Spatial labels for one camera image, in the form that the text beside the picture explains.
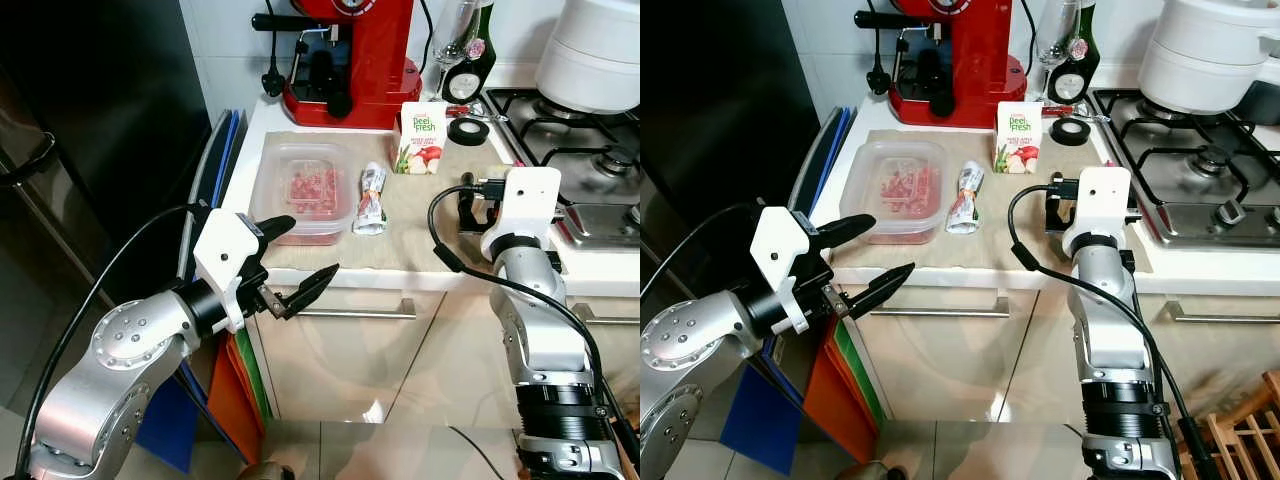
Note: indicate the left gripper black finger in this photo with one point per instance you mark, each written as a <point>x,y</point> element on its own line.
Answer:
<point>885,288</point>
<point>848,231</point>
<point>275,230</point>
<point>310,290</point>

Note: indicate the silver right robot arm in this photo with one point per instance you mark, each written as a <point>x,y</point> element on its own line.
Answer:
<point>1110,340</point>
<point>540,340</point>

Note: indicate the dark tall fridge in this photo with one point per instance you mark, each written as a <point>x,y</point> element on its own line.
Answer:
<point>90,100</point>
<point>720,90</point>

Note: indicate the clear container with red food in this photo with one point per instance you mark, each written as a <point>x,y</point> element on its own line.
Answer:
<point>300,190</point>
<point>890,190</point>

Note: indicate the black tape roll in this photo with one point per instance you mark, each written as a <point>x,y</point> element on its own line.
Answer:
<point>452,131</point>
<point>1067,132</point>

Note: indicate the grey cutting board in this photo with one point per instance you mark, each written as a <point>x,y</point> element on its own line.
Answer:
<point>208,170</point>
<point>815,160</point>

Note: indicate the white apple juice carton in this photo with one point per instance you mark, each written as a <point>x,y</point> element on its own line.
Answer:
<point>1018,140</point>
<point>420,140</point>

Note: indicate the cream kitchen base cabinet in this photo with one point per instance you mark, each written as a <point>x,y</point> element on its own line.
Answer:
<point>340,370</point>
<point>940,370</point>

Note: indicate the crumpled silver food pouch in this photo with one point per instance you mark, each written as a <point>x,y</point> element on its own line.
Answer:
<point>965,205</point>
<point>370,205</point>

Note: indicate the green cutting board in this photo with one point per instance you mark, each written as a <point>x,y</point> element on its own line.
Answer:
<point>258,380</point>
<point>868,380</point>

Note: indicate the orange cutting board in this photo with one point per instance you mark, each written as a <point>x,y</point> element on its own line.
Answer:
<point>230,400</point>
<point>835,400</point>

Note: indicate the steel gas stove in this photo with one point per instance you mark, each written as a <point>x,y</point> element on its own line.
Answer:
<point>600,160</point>
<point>1200,200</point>

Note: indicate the dark green wine bottle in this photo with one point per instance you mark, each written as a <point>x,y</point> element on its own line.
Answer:
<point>1075,80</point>
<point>470,80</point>

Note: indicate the blue cutting board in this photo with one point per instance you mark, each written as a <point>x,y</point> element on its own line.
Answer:
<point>760,420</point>
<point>170,420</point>

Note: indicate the black power plug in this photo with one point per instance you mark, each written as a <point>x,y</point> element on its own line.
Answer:
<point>878,78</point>
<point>272,80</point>

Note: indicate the red coffee machine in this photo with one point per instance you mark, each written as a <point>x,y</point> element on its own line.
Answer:
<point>370,60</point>
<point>970,60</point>

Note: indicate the clear wine glass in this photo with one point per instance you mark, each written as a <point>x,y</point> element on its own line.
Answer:
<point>1052,35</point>
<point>455,30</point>

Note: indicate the large white pot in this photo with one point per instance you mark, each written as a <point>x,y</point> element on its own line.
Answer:
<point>1200,60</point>
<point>590,60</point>

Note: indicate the wooden wine rack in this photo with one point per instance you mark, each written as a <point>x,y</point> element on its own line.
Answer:
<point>1235,440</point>

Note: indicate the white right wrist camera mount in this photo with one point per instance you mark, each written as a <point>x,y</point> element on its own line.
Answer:
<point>525,205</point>
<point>1100,205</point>

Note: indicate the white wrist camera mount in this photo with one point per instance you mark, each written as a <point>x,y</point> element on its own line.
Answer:
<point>225,255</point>
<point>780,250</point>
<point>1100,205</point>
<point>525,205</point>

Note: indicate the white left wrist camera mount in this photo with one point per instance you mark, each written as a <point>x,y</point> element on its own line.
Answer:
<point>780,250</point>
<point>225,255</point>

